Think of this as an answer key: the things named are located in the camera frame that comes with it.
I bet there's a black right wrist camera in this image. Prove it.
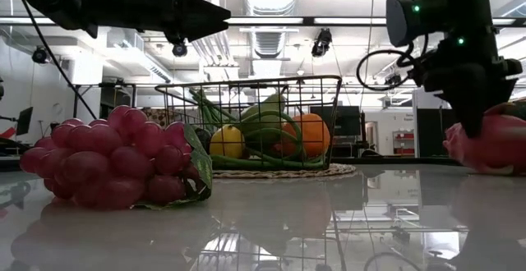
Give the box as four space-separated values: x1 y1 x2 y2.
385 0 494 48

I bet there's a red grape bunch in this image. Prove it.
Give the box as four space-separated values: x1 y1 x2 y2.
19 104 215 211

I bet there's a wire basket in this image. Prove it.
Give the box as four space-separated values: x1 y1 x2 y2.
155 75 344 172

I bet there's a black monitor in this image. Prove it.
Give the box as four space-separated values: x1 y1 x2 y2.
310 105 362 139
15 106 35 136

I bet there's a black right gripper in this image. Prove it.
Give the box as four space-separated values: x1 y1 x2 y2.
410 32 524 140

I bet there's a black overhead camera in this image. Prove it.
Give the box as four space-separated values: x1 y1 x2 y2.
311 28 333 57

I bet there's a pink dragon fruit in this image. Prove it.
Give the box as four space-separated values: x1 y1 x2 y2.
442 102 526 177

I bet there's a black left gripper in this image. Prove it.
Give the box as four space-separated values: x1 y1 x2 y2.
81 0 233 45

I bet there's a green pear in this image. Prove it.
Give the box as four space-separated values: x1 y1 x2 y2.
240 93 288 149

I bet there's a shelf with red bins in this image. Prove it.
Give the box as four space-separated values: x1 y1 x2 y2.
392 129 416 157

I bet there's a yellow lemon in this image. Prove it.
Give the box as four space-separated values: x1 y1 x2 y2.
209 123 247 160

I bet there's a black cabinet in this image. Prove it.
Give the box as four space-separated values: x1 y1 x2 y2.
415 107 451 159

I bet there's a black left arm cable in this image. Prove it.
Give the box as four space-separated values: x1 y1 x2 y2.
18 0 99 121

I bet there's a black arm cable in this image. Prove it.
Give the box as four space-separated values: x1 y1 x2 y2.
18 0 99 121
355 40 431 93

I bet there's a green onion bunch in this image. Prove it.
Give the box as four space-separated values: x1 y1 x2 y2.
188 89 330 172

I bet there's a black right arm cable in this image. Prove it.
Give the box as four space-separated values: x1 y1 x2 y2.
355 40 431 93

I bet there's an orange fruit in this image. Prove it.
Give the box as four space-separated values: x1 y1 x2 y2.
281 113 331 160

